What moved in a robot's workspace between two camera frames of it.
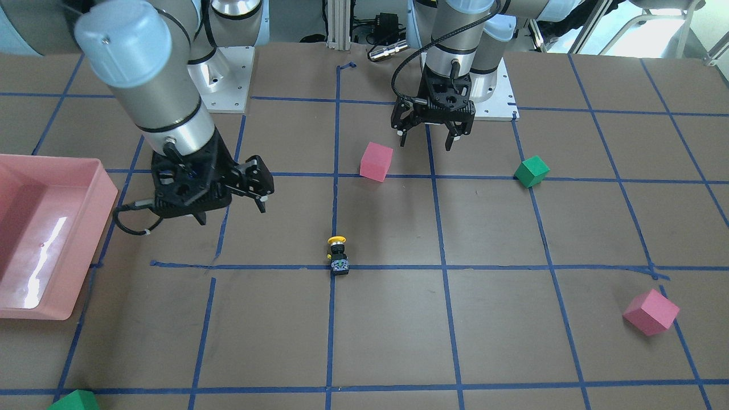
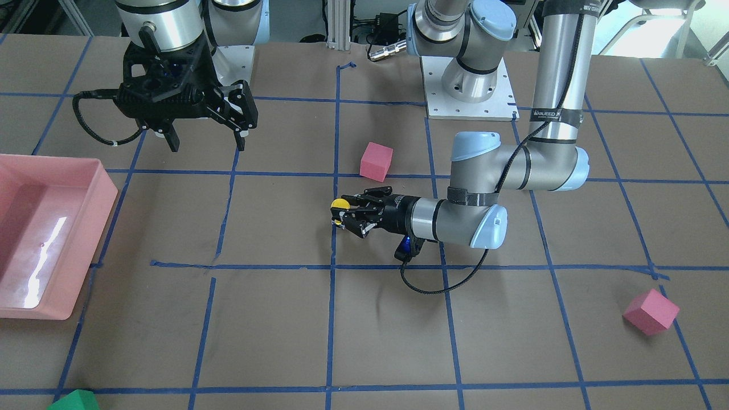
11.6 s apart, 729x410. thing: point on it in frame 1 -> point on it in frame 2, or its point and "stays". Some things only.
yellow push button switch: x=340 y=263 -> x=338 y=208
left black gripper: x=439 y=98 -> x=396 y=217
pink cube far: x=651 y=312 stays
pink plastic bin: x=53 y=210 stays
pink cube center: x=376 y=161 stays
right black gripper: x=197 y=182 -> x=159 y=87
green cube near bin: x=77 y=400 stays
